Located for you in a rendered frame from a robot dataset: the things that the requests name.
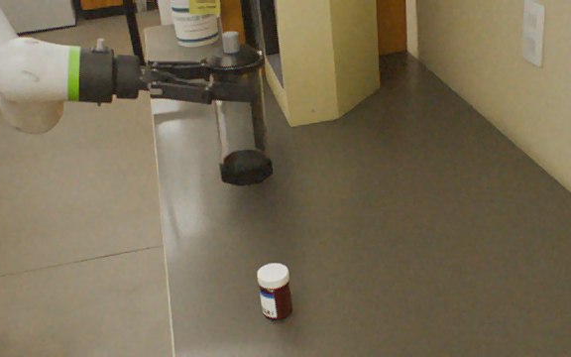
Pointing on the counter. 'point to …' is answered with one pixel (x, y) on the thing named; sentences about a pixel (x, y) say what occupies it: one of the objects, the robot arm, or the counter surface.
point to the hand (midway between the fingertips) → (233, 83)
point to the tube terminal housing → (324, 58)
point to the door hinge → (258, 26)
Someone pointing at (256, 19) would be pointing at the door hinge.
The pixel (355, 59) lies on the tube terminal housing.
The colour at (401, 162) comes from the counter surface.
